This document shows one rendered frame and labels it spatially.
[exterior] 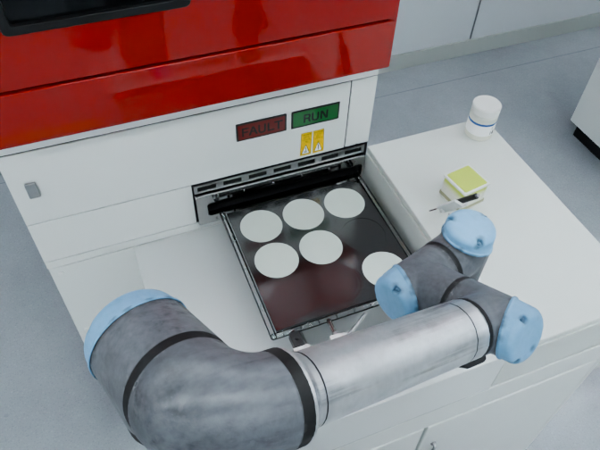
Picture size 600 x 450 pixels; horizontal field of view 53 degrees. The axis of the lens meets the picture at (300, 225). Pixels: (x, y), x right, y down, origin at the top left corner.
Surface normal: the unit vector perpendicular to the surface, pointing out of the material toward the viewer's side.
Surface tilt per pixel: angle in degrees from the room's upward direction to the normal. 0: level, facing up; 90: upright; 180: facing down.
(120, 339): 33
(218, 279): 0
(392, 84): 0
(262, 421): 42
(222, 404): 25
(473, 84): 0
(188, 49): 90
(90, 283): 90
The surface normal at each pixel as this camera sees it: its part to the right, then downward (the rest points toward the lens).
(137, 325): -0.26, -0.81
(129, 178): 0.37, 0.71
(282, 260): 0.03, -0.65
